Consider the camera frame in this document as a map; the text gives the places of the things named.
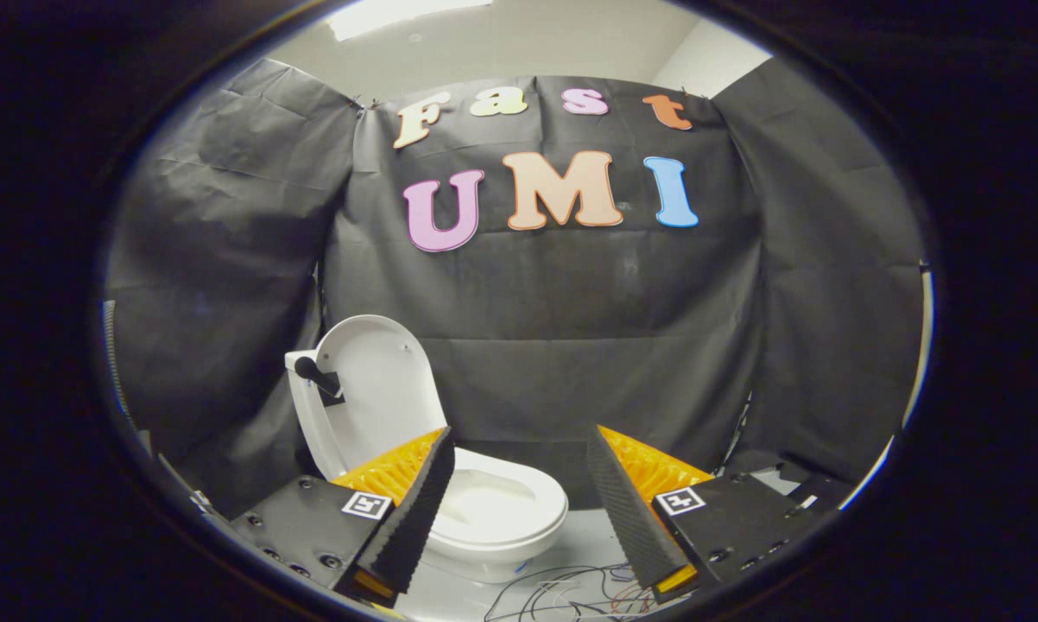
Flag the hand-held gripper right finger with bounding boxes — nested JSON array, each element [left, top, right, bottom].
[[585, 423, 818, 604]]

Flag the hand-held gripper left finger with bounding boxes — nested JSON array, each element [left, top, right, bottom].
[[230, 426, 457, 607]]

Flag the white toilet lid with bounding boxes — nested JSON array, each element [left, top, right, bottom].
[[299, 314, 444, 480]]

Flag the black round lid handle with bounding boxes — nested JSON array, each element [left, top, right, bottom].
[[294, 356, 345, 407]]

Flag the white toilet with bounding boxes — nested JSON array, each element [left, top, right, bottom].
[[284, 348, 569, 584]]

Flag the small black box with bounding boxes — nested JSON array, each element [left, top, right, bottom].
[[787, 471, 857, 519]]

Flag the black backdrop cloth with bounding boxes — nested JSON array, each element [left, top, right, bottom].
[[104, 56, 926, 519]]

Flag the bundle of thin cables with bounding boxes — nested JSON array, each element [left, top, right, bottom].
[[483, 563, 658, 621]]

